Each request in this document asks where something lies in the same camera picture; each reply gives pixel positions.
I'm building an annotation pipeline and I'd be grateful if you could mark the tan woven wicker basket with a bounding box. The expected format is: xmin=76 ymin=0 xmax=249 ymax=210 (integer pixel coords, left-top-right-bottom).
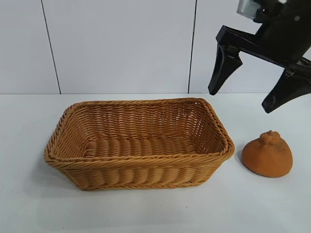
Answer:
xmin=44 ymin=97 xmax=236 ymax=192

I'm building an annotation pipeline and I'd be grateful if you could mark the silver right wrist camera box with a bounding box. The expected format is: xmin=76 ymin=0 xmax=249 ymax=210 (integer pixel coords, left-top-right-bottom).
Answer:
xmin=237 ymin=0 xmax=259 ymax=13

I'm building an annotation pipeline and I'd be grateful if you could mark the knobbed orange fruit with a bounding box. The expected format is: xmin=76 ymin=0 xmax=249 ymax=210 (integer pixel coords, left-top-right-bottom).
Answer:
xmin=242 ymin=130 xmax=294 ymax=176

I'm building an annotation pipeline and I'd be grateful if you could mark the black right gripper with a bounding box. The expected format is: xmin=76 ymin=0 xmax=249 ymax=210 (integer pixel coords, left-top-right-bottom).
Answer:
xmin=208 ymin=0 xmax=311 ymax=114

